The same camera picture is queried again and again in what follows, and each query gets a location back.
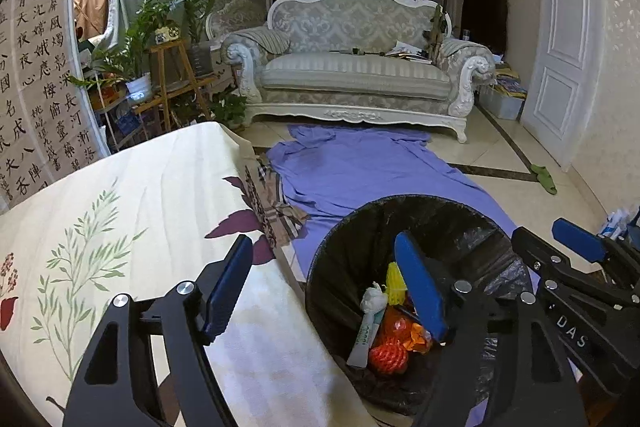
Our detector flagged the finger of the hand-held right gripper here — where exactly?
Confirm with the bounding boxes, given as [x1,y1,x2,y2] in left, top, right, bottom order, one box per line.
[552,218,640,288]
[511,227,608,295]

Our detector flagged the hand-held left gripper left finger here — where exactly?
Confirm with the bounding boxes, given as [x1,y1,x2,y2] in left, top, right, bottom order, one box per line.
[62,234,254,427]

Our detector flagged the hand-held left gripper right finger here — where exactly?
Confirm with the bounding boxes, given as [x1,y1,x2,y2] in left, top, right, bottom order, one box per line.
[394,232,588,427]

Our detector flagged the orange plastic bag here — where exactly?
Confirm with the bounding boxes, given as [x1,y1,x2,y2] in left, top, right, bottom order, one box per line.
[380,304,418,345]

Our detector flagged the white plastic bag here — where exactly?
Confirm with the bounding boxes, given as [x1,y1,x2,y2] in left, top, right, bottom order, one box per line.
[360,284,390,314]

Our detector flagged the orange paper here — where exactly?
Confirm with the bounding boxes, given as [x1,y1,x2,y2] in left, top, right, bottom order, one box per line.
[409,322,433,354]

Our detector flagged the white blue squeeze tube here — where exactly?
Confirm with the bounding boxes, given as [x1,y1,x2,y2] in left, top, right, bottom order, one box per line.
[346,306,386,368]

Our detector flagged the bin with black bag liner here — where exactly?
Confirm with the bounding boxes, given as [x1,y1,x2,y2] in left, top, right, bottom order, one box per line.
[304,195,533,417]

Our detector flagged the white blue sneaker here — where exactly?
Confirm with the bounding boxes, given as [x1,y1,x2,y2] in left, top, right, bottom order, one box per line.
[599,206,630,239]

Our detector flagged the green slipper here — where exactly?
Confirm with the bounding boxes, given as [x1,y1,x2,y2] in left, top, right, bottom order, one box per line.
[530,164,558,195]

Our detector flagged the beige plaid cloth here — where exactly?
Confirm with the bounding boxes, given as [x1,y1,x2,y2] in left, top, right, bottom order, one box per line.
[245,157,311,248]

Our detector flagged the purple floor cloth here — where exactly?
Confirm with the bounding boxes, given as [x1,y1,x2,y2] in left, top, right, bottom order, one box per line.
[266,124,521,427]

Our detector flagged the cream floral tablecloth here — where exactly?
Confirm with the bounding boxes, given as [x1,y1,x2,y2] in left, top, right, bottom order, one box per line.
[0,122,381,427]

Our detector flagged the grey storage box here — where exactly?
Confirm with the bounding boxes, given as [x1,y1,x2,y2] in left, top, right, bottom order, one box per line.
[482,84,526,121]

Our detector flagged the stack of blue yellow packets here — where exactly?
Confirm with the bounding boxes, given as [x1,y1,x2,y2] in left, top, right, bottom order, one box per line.
[492,66,528,100]

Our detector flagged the white panelled door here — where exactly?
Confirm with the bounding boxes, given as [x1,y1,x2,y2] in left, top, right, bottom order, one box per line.
[520,0,598,170]

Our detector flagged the small leafy floor plant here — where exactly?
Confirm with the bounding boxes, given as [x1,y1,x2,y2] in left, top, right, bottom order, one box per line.
[207,92,249,131]

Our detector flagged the blue crate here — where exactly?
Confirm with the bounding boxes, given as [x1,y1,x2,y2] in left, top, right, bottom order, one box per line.
[115,109,143,135]

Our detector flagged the low wooden plant shelf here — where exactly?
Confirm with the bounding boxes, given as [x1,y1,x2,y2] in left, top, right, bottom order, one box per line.
[132,74,221,115]

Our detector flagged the white metal rack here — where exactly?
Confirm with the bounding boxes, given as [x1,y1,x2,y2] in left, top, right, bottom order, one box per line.
[75,47,141,152]

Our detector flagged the white ornate sofa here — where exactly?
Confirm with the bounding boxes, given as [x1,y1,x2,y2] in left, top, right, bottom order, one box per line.
[220,0,497,144]

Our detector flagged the leafy plant in white pot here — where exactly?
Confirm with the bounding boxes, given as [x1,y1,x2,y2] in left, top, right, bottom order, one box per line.
[70,0,181,104]

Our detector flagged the dark board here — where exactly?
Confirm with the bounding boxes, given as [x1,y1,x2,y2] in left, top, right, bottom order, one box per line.
[460,0,508,52]

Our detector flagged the loose papers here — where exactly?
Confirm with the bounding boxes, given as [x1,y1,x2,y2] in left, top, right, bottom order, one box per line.
[382,41,433,65]

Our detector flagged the tall plant in dark pot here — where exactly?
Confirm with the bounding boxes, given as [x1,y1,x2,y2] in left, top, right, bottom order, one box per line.
[172,0,226,78]

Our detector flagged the wooden toy rifle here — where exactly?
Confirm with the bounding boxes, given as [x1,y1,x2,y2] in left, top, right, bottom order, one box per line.
[422,0,448,58]

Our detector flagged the wooden plant stand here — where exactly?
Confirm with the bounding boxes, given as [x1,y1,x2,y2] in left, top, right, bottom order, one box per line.
[145,39,213,132]

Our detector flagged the striped blanket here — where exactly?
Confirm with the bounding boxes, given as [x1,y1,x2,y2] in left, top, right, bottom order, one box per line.
[235,27,292,56]

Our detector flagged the small white retro radio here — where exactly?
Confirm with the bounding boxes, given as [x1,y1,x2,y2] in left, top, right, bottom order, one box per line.
[153,24,181,44]

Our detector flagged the white ornate armchair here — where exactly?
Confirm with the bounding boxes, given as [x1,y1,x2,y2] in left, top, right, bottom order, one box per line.
[205,0,268,42]

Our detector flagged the calligraphy wall scroll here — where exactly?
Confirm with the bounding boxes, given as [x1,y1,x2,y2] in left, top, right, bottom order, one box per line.
[11,0,111,180]
[0,0,51,212]

